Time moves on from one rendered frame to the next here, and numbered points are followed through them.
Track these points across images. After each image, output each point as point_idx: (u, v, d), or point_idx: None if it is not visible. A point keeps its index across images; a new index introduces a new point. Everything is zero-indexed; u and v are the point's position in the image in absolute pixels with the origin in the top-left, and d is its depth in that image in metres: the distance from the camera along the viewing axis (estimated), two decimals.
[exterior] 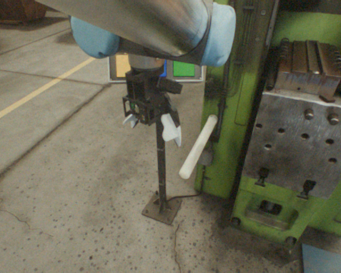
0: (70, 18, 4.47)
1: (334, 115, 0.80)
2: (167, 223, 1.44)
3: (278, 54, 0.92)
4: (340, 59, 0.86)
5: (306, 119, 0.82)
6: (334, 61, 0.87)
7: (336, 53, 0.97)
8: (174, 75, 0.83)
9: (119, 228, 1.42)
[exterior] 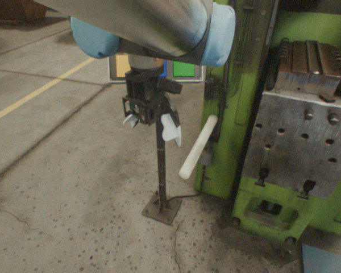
0: (70, 18, 4.47)
1: (334, 115, 0.80)
2: (167, 223, 1.44)
3: (278, 54, 0.92)
4: (340, 59, 0.86)
5: (306, 119, 0.82)
6: (334, 61, 0.87)
7: (336, 53, 0.97)
8: (174, 75, 0.83)
9: (119, 228, 1.42)
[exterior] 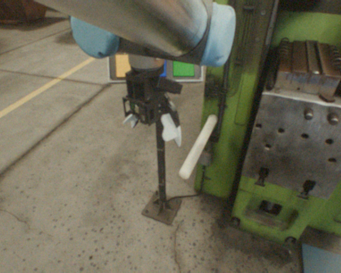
0: (70, 18, 4.47)
1: (334, 115, 0.80)
2: (167, 223, 1.44)
3: (278, 54, 0.92)
4: (340, 59, 0.86)
5: (306, 119, 0.82)
6: (333, 61, 0.87)
7: (336, 53, 0.97)
8: (174, 75, 0.83)
9: (119, 228, 1.42)
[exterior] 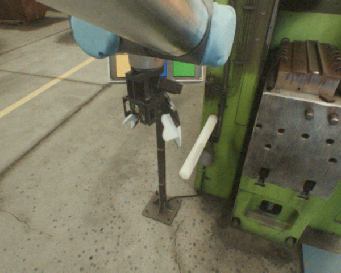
0: (70, 18, 4.47)
1: (334, 115, 0.80)
2: (167, 223, 1.44)
3: (279, 54, 0.92)
4: (340, 59, 0.86)
5: (306, 119, 0.82)
6: (334, 61, 0.87)
7: (336, 53, 0.97)
8: (174, 75, 0.83)
9: (119, 228, 1.42)
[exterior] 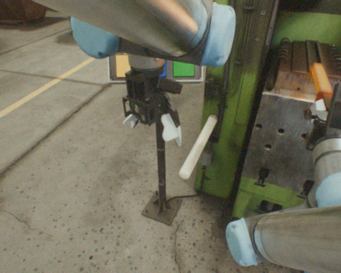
0: (70, 18, 4.47)
1: None
2: (167, 223, 1.44)
3: (278, 54, 0.92)
4: (340, 59, 0.86)
5: (306, 119, 0.82)
6: (334, 61, 0.87)
7: (336, 53, 0.97)
8: (174, 75, 0.83)
9: (119, 228, 1.42)
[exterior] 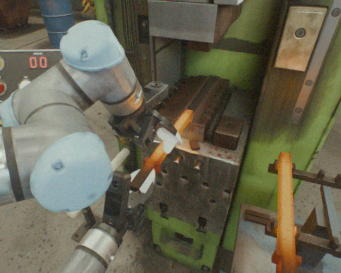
0: (47, 27, 4.50)
1: (198, 163, 0.82)
2: None
3: None
4: (213, 104, 0.88)
5: (174, 165, 0.85)
6: (209, 106, 0.89)
7: (223, 94, 0.99)
8: None
9: (45, 253, 1.45)
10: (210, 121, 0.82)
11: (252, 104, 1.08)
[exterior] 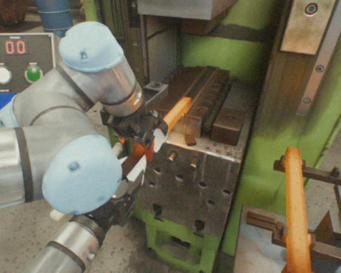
0: (43, 24, 4.41)
1: (195, 160, 0.73)
2: None
3: None
4: (211, 95, 0.79)
5: (168, 162, 0.76)
6: (207, 96, 0.80)
7: (223, 85, 0.90)
8: None
9: (33, 257, 1.36)
10: (208, 113, 0.73)
11: (254, 97, 0.99)
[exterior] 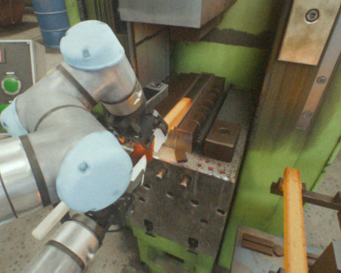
0: (40, 25, 4.35)
1: (185, 178, 0.68)
2: None
3: None
4: (204, 107, 0.73)
5: (157, 180, 0.70)
6: (199, 108, 0.75)
7: (217, 94, 0.84)
8: (3, 128, 0.70)
9: None
10: (199, 127, 0.68)
11: (251, 106, 0.93)
